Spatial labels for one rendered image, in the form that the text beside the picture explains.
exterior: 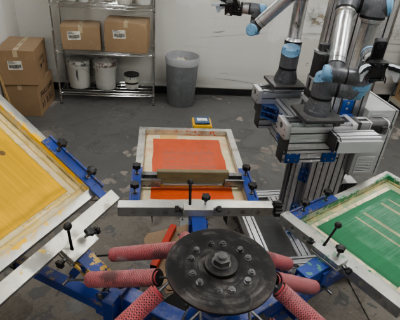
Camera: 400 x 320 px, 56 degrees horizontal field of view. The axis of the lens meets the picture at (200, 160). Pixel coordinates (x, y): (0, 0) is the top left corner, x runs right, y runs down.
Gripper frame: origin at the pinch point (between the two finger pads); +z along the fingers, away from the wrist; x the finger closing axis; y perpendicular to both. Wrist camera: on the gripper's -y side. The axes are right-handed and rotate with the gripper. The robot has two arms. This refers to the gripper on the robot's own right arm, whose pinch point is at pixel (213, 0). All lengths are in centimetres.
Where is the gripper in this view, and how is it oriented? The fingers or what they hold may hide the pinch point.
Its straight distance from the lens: 271.8
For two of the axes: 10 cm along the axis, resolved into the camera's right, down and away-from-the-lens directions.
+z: -9.6, -2.0, 2.0
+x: 2.8, -6.0, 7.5
